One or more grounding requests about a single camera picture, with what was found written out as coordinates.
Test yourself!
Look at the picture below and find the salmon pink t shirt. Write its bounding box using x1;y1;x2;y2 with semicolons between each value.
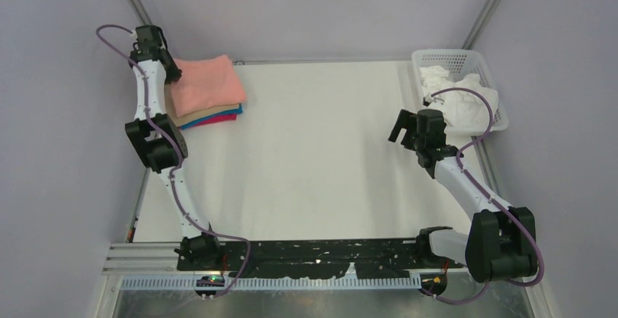
170;55;246;117

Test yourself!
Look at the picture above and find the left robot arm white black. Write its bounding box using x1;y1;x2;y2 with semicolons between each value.
125;25;224;270

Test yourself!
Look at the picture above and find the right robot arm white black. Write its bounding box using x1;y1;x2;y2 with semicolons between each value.
388;109;544;286

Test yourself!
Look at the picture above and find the white t shirt in basket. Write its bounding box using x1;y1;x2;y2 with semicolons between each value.
419;66;498;130

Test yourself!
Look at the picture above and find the white plastic laundry basket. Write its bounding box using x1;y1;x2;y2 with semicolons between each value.
411;49;509;136

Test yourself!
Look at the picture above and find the folded blue t shirt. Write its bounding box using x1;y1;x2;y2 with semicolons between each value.
179;104;243;130

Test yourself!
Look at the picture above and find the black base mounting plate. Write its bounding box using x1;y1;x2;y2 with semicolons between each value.
174;238;460;279

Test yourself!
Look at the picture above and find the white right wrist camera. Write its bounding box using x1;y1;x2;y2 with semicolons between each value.
423;95;444;109

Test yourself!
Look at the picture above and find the right aluminium corner post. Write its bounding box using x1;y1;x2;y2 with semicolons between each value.
461;0;501;50

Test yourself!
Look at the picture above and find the aluminium frame rail front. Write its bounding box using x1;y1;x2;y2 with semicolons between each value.
104;243;466;279

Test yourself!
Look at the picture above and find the white slotted cable duct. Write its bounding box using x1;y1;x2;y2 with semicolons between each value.
120;274;421;291

